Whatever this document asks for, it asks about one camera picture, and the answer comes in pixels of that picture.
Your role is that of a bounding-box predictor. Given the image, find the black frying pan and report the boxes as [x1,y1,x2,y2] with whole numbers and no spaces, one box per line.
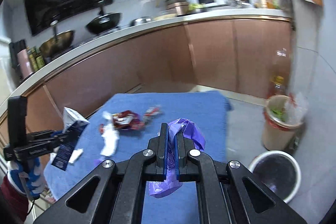
[85,1,122,35]

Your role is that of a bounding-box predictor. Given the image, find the purple plastic wrapper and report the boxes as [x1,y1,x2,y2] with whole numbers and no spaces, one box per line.
[149,118,206,198]

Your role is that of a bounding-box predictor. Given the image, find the white tissue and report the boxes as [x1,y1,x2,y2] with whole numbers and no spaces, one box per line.
[100,111,120,157]

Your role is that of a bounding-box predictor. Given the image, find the white paper scrap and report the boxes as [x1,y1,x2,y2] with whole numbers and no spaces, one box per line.
[69,148,84,164]

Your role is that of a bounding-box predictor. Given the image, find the white black trash bin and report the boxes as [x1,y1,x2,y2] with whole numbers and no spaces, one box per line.
[248,150,302,203]

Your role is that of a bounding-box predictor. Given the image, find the blue white gloved left hand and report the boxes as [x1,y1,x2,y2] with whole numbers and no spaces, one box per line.
[7,157,46,199]

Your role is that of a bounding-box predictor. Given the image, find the yellow oil bottle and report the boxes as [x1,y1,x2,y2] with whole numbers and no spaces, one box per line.
[267,48,289,98]

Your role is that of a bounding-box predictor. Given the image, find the red snack bag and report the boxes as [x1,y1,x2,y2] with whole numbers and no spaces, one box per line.
[99,110,145,135]

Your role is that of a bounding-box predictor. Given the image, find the brass wok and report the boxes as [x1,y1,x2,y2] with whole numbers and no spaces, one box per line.
[39,20,75,58]

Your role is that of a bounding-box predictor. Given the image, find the beige trash bin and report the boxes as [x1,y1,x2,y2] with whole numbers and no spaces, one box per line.
[261,93,308,151]

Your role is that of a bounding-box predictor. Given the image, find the pink thermos bottle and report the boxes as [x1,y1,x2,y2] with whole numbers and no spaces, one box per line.
[17,49,34,79]

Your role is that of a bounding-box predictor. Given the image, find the clear red candy wrapper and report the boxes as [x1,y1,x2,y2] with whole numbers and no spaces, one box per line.
[143,105,161,119]

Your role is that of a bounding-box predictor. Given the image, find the white blue carton box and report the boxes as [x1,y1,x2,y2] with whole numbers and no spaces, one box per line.
[51,107,89,171]

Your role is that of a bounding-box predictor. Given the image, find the metal pot with lid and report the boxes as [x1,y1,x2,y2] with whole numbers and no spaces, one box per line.
[165,0,189,16]

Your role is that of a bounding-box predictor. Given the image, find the brown kitchen cabinets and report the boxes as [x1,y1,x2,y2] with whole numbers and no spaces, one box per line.
[15,15,293,132]

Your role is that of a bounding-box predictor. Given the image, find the blue towel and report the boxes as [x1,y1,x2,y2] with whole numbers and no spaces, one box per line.
[44,92,232,223]

